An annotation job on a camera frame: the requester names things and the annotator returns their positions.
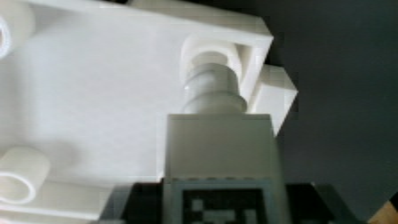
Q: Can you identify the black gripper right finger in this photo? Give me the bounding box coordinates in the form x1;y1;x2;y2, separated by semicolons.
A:
286;183;366;224

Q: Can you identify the white square tabletop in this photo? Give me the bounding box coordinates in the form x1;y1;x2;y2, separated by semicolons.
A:
0;0;297;224

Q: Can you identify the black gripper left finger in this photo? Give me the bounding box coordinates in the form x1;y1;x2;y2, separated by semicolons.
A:
100;182;164;224

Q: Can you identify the white leg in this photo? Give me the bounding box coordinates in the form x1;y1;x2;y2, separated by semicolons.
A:
160;61;293;224

